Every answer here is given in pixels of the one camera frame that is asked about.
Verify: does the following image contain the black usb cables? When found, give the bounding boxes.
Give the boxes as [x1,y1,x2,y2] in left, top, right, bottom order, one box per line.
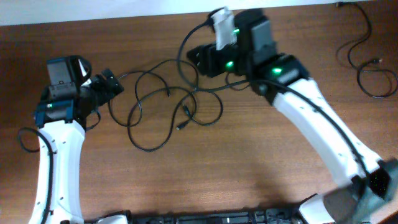
[108,58,224,153]

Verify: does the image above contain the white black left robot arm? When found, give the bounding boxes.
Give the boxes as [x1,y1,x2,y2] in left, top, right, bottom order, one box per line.
[29,55,124,223]

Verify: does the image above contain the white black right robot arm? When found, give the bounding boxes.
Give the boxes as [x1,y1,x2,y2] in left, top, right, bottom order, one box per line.
[187,7,397,223]

